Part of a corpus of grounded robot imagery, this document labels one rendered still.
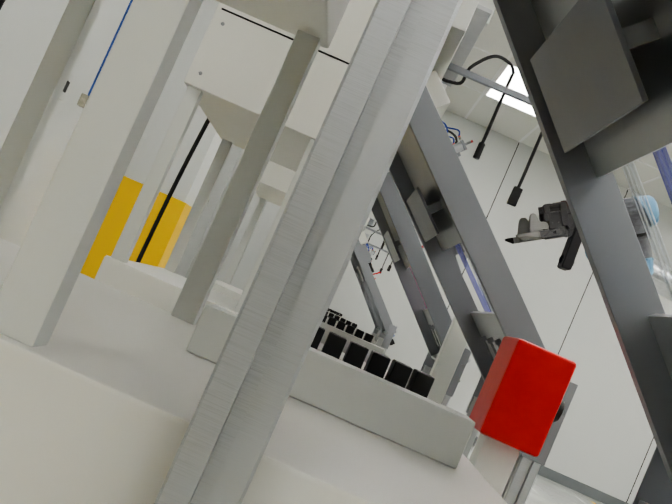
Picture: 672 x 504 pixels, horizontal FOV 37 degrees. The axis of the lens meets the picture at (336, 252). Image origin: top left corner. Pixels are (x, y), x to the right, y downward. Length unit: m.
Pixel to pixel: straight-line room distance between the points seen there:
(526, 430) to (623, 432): 8.99
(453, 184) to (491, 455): 0.62
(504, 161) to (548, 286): 1.34
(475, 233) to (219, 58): 0.62
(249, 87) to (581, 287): 8.53
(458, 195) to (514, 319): 0.27
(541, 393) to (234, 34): 0.96
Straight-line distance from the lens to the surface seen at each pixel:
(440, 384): 2.97
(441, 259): 2.69
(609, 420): 10.53
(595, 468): 10.55
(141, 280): 2.03
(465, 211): 2.02
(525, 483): 2.02
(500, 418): 1.59
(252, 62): 2.06
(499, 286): 2.02
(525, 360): 1.59
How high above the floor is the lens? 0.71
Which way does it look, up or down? 3 degrees up
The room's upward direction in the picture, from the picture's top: 24 degrees clockwise
